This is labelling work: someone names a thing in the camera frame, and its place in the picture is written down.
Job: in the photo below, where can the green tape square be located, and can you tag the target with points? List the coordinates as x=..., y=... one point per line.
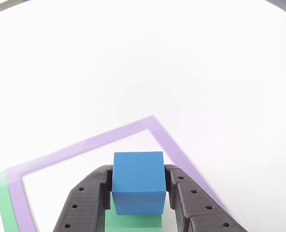
x=3, y=207

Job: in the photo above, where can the small blue cube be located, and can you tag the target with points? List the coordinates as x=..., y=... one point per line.
x=138, y=174

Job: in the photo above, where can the purple tape square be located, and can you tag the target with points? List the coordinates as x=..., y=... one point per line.
x=171, y=145

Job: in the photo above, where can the green block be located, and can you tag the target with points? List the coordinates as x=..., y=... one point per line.
x=133, y=221

